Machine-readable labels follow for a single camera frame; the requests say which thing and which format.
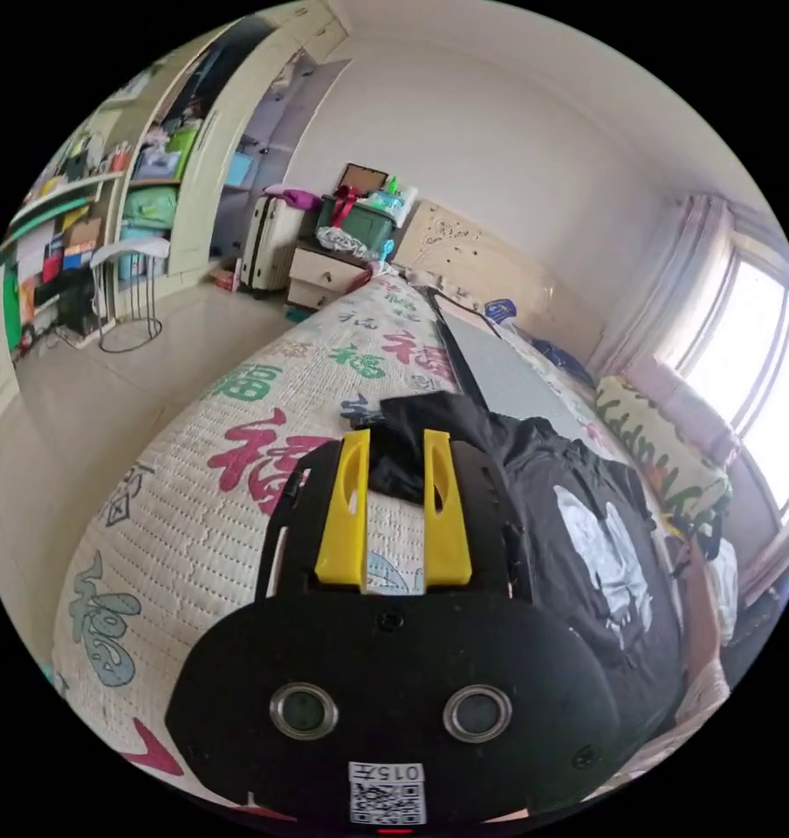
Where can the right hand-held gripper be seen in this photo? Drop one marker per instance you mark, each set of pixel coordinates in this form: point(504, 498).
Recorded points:
point(703, 531)

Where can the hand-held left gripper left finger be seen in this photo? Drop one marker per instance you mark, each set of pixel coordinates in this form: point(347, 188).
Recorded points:
point(342, 517)

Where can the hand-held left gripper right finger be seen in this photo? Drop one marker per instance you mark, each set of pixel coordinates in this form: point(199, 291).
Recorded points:
point(448, 524)

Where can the black t-shirt with white print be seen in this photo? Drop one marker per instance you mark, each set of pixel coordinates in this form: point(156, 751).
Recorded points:
point(565, 471)

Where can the green patterned rolled blanket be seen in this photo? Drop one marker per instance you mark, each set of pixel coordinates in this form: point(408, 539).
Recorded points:
point(656, 438)

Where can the bed with printed quilt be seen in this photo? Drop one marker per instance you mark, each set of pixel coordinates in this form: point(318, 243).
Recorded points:
point(191, 524)

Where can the grey flat mat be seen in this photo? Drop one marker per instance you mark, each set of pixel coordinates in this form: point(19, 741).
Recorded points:
point(506, 373)

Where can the window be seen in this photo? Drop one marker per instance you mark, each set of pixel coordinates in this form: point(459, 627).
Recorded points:
point(754, 366)

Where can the cream nightstand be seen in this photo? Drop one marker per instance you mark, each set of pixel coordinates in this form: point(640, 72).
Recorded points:
point(319, 268)

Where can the pink curtain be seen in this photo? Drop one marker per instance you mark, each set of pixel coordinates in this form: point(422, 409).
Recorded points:
point(669, 281)

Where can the white suitcase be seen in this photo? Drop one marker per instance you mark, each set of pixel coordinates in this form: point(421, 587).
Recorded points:
point(267, 242)

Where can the cream wardrobe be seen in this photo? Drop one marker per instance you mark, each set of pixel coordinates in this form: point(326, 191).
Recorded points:
point(198, 196)

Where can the cluttered shelf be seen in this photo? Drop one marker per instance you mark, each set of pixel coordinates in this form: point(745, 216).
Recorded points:
point(54, 242)

